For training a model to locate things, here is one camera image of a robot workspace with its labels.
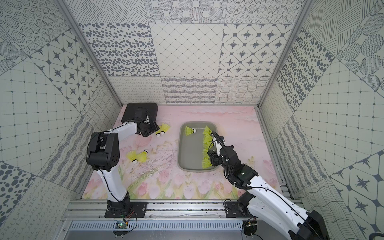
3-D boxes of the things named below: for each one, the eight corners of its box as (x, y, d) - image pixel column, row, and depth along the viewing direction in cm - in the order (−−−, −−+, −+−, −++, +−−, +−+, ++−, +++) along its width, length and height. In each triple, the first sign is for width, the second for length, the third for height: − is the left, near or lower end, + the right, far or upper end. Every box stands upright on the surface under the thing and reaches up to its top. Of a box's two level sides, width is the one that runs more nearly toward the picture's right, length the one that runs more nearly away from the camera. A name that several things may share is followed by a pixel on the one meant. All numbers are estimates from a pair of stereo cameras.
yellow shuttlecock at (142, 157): (137, 162, 92) (136, 160, 90) (140, 151, 97) (139, 149, 95) (145, 162, 92) (144, 161, 90) (148, 151, 97) (147, 149, 95)
